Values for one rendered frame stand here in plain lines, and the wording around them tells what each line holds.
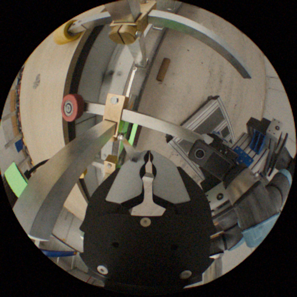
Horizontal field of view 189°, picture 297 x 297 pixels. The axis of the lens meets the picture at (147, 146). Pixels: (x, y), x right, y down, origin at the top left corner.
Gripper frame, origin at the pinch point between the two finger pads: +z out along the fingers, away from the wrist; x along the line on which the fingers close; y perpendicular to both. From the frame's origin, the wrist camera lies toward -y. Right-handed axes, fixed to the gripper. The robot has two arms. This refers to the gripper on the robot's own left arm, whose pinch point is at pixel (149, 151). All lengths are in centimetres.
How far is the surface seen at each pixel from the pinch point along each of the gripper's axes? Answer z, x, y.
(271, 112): 71, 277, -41
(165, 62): 91, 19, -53
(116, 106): 12.1, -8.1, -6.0
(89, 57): 20.5, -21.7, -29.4
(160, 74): 91, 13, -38
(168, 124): 13.1, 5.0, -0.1
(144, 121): 13.1, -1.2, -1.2
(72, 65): 10.3, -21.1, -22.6
